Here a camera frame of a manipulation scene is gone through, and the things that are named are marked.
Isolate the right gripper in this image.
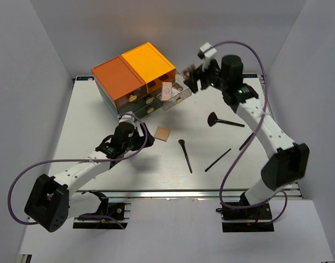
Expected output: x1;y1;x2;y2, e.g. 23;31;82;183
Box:
183;58;228;94

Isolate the black logo sticker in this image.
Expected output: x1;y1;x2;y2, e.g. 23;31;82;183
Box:
242;73;258;78

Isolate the stacked drawer organizer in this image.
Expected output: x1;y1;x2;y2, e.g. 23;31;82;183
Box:
91;42;176;118

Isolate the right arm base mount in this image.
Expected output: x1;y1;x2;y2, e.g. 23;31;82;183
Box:
216;203;274;233

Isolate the nine colour eyeshadow palette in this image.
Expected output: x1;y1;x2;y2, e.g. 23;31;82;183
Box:
182;64;195;79

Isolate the small black round brush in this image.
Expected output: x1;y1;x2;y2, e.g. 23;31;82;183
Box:
178;139;193;174

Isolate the aluminium table rail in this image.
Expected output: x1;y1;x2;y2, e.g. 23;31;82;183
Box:
101;187;250;199

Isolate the black fan makeup brush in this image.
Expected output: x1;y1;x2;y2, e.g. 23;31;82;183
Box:
207;112;245;128

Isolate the peach compact with label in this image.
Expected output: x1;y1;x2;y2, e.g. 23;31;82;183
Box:
161;82;172;101

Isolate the brown eyeshadow palette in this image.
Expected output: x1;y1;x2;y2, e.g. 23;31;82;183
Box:
158;83;183;101

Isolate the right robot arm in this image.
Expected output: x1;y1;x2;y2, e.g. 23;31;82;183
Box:
185;54;309;219

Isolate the thin black makeup brush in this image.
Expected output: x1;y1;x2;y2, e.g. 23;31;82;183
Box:
204;148;232;172

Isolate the tan square compact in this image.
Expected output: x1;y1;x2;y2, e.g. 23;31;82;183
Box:
154;127;171;141

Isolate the clear drawer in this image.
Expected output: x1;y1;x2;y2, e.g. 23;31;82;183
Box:
157;71;192;111

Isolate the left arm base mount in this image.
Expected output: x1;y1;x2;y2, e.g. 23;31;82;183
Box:
68;190;131;230

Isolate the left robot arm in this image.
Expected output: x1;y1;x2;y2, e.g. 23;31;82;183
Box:
24;105;155;232

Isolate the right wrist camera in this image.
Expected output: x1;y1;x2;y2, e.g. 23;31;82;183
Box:
197;42;217;60

